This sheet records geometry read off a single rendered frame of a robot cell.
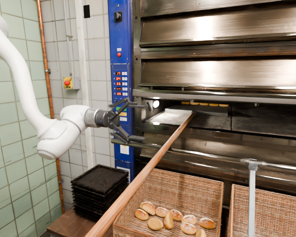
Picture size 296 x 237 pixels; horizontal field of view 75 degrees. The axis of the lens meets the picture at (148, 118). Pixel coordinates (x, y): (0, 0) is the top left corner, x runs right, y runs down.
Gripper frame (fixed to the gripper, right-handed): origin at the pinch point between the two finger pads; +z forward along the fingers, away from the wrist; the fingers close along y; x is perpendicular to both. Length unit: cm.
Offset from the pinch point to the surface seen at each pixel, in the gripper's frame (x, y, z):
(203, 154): -17.6, 17.4, 23.4
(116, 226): -5, 62, -18
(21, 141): -25, 33, -116
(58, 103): -56, 7, -106
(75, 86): -51, -9, -81
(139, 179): 18.4, 13.8, 7.1
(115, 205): 32.3, 13.7, 6.8
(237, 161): -17.4, 17.7, 37.7
